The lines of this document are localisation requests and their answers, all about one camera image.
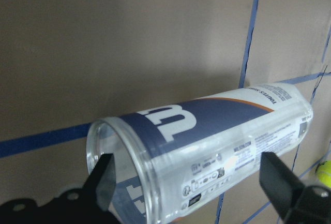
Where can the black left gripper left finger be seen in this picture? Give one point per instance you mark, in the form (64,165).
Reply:
(100,185)

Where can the tennis ball middle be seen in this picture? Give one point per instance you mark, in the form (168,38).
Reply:
(322,173)

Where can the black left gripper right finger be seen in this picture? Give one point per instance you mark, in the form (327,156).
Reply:
(282,187)

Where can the white blue tennis ball can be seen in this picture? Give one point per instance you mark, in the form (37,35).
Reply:
(172,160)

